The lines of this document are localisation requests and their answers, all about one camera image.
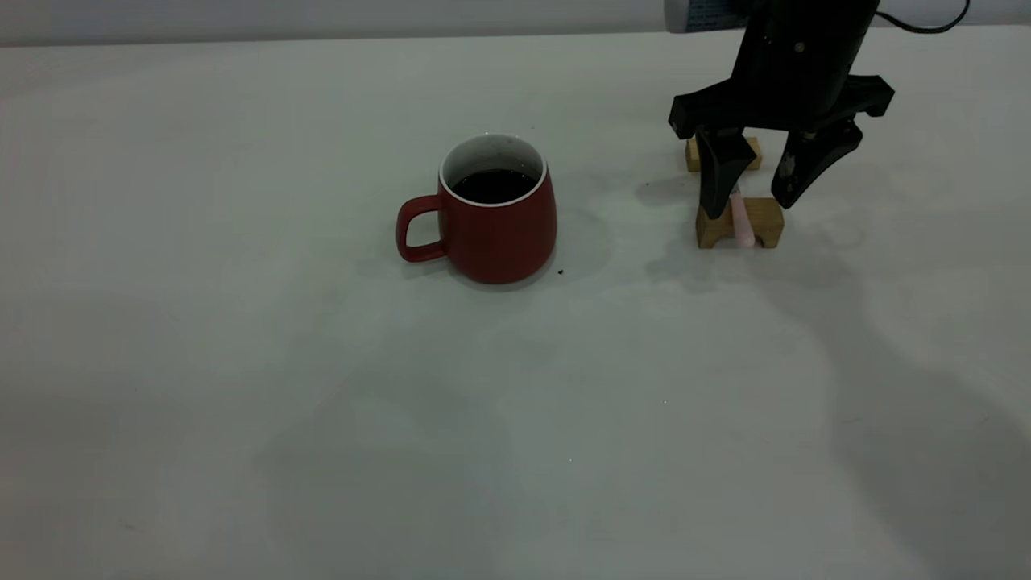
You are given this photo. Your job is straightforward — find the flat wooden block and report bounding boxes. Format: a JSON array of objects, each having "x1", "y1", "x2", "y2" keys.
[{"x1": 685, "y1": 135, "x2": 763, "y2": 172}]

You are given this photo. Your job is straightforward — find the dark coffee liquid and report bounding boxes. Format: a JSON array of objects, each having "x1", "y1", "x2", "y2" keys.
[{"x1": 451, "y1": 168, "x2": 539, "y2": 204}]

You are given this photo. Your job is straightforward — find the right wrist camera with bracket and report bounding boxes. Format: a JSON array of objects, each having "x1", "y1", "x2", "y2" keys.
[{"x1": 664, "y1": 0, "x2": 754, "y2": 34}]

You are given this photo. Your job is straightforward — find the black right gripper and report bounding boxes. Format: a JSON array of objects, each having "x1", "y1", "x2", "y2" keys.
[{"x1": 669, "y1": 0, "x2": 896, "y2": 220}]

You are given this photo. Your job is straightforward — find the arched wooden block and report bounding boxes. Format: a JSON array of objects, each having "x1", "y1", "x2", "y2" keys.
[{"x1": 695, "y1": 197, "x2": 785, "y2": 250}]

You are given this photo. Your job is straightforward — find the pink handled metal spoon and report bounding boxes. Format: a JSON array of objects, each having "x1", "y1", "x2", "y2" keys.
[{"x1": 729, "y1": 184, "x2": 757, "y2": 248}]

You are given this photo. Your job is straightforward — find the red ceramic cup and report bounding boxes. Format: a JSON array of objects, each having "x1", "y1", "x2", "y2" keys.
[{"x1": 395, "y1": 133, "x2": 558, "y2": 285}]

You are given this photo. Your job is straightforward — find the black right camera cable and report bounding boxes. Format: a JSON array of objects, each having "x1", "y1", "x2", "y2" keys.
[{"x1": 876, "y1": 0, "x2": 971, "y2": 35}]

